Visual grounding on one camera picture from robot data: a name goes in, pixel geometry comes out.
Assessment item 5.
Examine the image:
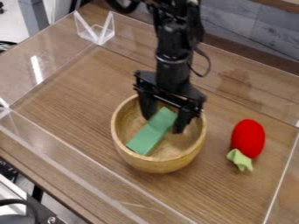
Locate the black table clamp mount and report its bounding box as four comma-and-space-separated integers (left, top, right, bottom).
0, 199, 67, 224

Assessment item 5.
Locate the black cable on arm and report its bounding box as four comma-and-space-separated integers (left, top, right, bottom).
189, 46, 213, 79

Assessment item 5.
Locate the green rectangular block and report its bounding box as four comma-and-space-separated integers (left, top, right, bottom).
126, 107, 178, 156

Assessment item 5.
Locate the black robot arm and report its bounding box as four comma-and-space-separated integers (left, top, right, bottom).
135, 0, 206, 134

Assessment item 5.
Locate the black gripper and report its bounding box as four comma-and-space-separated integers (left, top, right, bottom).
135, 53, 207, 134

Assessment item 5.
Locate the clear acrylic corner bracket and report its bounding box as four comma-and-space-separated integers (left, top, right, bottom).
74, 11, 117, 46

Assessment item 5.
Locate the red plush strawberry toy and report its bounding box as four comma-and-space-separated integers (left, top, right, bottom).
227, 119, 266, 172

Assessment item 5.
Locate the brown wooden bowl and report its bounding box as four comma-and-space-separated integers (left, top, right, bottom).
111, 94, 207, 174

